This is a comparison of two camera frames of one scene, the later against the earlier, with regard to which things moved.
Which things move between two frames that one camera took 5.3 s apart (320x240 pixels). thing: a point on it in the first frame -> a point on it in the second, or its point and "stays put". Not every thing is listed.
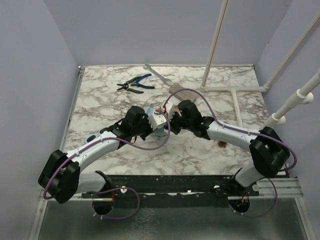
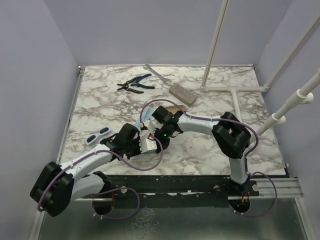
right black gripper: (175, 131) -> (159, 149)
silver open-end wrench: (165, 80) stays put
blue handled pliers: (138, 80) stays put
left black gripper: (150, 129) -> (138, 152)
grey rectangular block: (183, 94) stays put
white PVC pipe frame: (300, 96) stays put
